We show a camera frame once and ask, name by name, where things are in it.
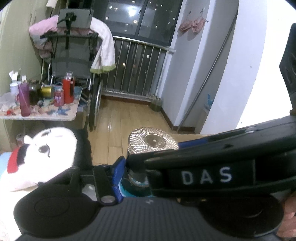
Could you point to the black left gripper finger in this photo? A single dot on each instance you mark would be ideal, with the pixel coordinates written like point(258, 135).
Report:
point(67, 187)

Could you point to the blue white plastic package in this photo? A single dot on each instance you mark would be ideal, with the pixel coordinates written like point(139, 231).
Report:
point(134, 189)

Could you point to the plush doll black hair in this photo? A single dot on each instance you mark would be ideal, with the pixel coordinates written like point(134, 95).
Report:
point(44, 156)

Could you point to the person's right hand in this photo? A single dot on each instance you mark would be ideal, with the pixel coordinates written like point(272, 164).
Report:
point(287, 227)

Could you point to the small dark floor pot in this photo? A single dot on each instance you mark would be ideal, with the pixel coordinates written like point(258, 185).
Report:
point(156, 104)

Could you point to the small red can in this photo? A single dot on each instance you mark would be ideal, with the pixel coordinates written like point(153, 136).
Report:
point(59, 97)

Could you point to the red thermos bottle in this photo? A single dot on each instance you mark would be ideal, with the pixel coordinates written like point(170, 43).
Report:
point(68, 84)

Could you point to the gold tin can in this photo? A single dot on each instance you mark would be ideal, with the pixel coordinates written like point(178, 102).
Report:
point(47, 91)

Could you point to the dark glass jar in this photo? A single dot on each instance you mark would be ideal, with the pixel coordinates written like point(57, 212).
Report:
point(35, 92)

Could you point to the white green towel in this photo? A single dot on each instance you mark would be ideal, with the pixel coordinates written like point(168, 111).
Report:
point(105, 58)

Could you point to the metal window railing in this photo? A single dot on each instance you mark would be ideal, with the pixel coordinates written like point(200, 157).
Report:
point(138, 72)

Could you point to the grey wheelchair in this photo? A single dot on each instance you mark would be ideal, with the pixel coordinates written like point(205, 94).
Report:
point(74, 49)

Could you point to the folding table colourful top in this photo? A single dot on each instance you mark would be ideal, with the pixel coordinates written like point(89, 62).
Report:
point(10, 109)

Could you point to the purple water bottle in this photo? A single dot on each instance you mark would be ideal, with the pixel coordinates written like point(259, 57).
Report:
point(24, 98)

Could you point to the white cup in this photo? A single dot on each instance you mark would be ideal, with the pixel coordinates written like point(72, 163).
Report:
point(14, 88)

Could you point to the grey metal pipe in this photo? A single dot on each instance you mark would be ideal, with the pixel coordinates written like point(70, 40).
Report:
point(208, 74)

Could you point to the pink cloth on wheelchair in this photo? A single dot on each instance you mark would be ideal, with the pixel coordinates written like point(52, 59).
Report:
point(43, 45)

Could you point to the pink wall decoration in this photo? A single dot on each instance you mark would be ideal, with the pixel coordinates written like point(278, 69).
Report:
point(195, 25)

